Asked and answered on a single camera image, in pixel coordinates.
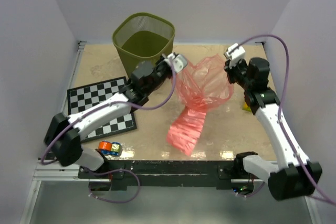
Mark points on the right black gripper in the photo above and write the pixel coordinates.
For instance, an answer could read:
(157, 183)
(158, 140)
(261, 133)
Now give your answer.
(240, 63)

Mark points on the red plastic trash bag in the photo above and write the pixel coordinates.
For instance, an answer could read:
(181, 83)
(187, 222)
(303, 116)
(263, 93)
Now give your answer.
(200, 88)

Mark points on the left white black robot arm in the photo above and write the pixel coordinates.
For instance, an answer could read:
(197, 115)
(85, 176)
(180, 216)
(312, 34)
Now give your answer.
(65, 133)

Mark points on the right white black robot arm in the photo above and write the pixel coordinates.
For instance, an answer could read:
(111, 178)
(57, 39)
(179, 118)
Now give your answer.
(294, 173)

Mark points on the olive green mesh trash bin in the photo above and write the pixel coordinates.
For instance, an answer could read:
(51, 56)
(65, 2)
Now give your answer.
(143, 37)

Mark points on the colourful toy block stack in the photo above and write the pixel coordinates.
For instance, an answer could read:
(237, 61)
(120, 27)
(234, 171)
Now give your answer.
(246, 107)

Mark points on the orange blue toy car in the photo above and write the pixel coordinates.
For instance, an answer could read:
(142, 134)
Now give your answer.
(110, 148)

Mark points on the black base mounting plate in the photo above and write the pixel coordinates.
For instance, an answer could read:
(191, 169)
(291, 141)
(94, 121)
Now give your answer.
(130, 173)

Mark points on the black white chessboard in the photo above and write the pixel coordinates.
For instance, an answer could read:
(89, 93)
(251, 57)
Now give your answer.
(87, 96)

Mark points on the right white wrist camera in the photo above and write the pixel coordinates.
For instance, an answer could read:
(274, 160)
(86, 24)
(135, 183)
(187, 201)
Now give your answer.
(234, 54)

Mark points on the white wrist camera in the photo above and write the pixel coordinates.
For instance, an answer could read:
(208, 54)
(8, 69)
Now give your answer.
(234, 54)
(177, 61)

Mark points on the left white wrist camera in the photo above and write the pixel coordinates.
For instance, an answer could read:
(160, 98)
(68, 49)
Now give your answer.
(177, 61)

